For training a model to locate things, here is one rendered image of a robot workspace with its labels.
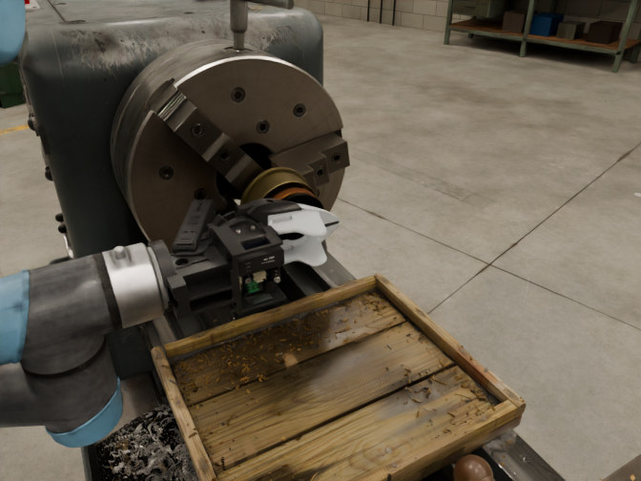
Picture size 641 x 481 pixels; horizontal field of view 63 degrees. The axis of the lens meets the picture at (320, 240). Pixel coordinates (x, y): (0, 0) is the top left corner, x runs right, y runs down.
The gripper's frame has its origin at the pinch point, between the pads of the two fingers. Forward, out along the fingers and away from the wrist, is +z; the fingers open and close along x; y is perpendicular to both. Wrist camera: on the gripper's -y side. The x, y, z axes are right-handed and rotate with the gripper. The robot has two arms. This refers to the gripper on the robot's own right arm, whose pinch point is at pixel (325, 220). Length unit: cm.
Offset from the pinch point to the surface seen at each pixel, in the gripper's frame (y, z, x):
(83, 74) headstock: -30.9, -19.9, 12.3
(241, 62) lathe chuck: -15.4, -3.2, 15.2
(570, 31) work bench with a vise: -358, 506, -75
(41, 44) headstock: -33.1, -23.8, 16.2
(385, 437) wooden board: 16.4, -1.2, -19.3
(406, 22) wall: -629, 488, -102
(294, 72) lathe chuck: -15.5, 3.9, 13.2
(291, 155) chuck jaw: -13.4, 2.1, 2.9
